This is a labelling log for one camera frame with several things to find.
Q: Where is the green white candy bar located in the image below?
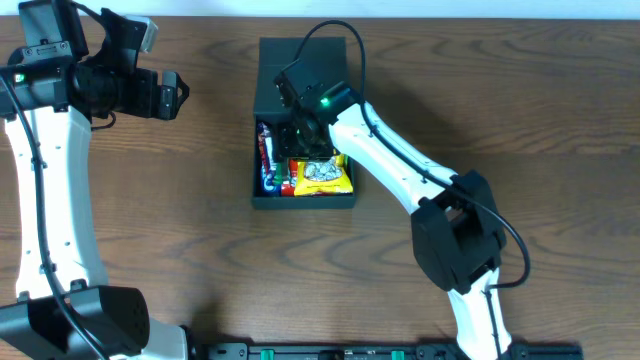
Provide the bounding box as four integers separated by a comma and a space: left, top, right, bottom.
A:
272, 162, 287, 185

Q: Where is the yellow Hacks candy bag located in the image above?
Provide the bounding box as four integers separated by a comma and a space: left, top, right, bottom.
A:
294, 155, 354, 197

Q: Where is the dark blue chocolate bar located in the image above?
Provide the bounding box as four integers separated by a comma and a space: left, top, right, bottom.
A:
257, 122, 277, 180

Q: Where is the red Hacks candy bag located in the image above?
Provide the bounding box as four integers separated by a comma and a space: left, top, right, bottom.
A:
281, 159, 298, 197

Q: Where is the blue Oreo cookie pack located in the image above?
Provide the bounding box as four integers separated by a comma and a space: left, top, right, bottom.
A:
261, 173, 281, 197

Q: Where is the black gift box with lid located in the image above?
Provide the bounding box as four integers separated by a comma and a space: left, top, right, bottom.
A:
250, 35, 358, 210

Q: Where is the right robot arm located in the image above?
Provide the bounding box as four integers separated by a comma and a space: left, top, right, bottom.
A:
275, 79, 511, 359

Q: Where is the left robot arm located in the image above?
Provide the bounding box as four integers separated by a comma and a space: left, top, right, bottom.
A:
1, 1, 192, 359

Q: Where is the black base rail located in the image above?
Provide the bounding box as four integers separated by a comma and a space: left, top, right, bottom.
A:
193, 342, 584, 360

